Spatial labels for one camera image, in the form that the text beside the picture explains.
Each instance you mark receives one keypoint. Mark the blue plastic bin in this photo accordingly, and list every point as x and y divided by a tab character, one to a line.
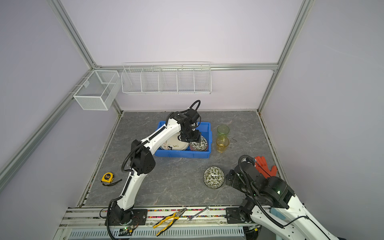
205	129

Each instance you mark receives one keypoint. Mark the silver wrench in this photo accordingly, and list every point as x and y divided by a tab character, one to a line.
198	213

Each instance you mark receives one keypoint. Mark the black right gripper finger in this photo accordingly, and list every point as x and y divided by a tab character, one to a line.
231	182
232	174

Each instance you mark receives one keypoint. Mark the red work glove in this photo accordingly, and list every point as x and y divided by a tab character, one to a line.
263	168

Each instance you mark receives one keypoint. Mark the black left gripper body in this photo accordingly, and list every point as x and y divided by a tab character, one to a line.
191	135

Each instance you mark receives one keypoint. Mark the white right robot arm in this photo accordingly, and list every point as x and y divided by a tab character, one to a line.
271	203

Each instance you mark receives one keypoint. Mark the yellow black pliers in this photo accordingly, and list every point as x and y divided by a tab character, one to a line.
172	218

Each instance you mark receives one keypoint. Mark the yellow tape measure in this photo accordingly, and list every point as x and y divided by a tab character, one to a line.
108	180

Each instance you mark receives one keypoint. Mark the green glass cup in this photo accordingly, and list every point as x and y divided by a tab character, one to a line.
223	131

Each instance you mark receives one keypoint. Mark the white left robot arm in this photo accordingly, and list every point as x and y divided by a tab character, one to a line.
140	160

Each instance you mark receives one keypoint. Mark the white mesh box basket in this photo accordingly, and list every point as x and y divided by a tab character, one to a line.
99	90

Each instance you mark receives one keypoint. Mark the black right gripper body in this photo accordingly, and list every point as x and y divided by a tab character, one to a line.
238	184

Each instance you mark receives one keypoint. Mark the cream floral plate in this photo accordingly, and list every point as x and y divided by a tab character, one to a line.
174	144

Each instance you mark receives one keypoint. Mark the white wire wall rack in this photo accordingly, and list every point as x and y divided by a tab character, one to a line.
167	78

